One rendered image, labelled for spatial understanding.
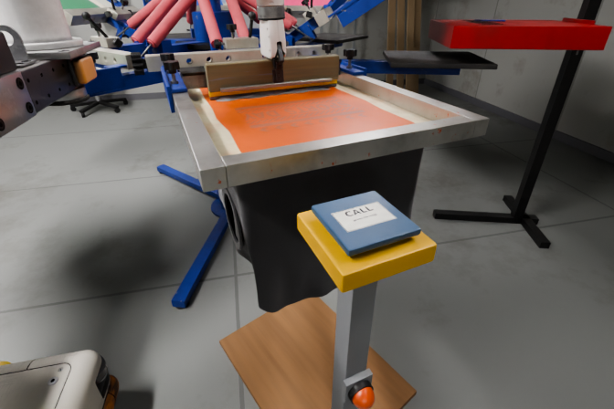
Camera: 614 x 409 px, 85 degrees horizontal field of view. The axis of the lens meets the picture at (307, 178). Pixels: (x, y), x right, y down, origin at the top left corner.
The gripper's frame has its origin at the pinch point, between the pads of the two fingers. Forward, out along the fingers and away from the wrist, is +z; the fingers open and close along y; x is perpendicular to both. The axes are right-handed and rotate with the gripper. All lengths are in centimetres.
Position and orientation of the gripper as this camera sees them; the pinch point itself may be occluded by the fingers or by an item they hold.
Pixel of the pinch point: (276, 74)
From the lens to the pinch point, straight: 105.6
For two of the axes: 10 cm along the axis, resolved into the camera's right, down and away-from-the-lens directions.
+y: 4.0, 4.5, -8.0
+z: 0.3, 8.6, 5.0
